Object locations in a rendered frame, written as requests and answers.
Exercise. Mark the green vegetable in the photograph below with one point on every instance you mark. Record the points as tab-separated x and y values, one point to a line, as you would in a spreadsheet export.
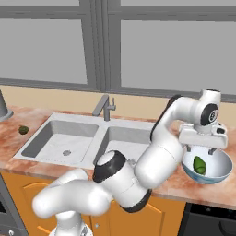
199	165

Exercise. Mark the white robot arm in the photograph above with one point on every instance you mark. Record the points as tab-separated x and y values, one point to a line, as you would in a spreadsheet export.
159	159

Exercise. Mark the orange cupboard door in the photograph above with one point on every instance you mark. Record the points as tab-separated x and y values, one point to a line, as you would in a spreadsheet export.
30	199

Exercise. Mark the white and blue bowl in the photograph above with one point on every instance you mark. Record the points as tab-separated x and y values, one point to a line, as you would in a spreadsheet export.
215	172

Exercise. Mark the grey window frame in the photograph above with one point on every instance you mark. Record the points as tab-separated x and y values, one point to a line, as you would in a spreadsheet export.
104	46

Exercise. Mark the black dishwasher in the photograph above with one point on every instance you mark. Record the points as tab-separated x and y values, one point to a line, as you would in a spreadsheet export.
209	219

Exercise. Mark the small dark green fruit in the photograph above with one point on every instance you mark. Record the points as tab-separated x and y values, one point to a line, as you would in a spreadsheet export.
23	130

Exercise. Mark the grey oven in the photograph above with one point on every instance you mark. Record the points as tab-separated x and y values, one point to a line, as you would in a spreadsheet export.
7	215

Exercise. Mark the grey tap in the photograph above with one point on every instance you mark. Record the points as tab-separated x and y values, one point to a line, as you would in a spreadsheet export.
105	107

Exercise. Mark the grey cylindrical appliance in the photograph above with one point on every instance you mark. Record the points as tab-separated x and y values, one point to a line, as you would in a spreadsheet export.
3	109

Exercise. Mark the grey double sink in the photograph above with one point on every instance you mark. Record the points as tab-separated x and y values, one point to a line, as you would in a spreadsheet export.
76	141

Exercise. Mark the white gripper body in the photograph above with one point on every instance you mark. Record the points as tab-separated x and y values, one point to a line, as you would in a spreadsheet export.
202	139

